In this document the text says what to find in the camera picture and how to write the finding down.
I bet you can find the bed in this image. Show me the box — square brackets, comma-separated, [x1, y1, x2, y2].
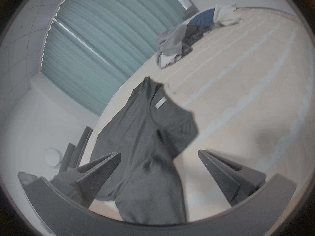
[79, 0, 314, 224]

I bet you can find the pile of clothes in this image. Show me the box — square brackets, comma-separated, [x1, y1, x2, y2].
[157, 3, 242, 69]

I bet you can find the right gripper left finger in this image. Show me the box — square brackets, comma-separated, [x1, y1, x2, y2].
[50, 152, 121, 208]

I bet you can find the black T-shirt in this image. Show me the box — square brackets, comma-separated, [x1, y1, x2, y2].
[89, 76, 199, 224]

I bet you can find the blue-green curtain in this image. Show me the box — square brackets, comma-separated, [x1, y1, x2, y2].
[53, 0, 187, 76]
[41, 21, 133, 116]

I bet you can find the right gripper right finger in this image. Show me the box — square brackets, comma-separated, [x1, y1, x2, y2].
[198, 150, 267, 203]

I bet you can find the white round mirror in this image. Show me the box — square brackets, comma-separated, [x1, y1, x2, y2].
[43, 148, 61, 168]

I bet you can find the black chest of drawers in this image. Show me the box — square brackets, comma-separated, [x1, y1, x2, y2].
[59, 126, 93, 173]

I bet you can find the grey bedside table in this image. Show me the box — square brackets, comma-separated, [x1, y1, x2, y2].
[183, 8, 198, 19]

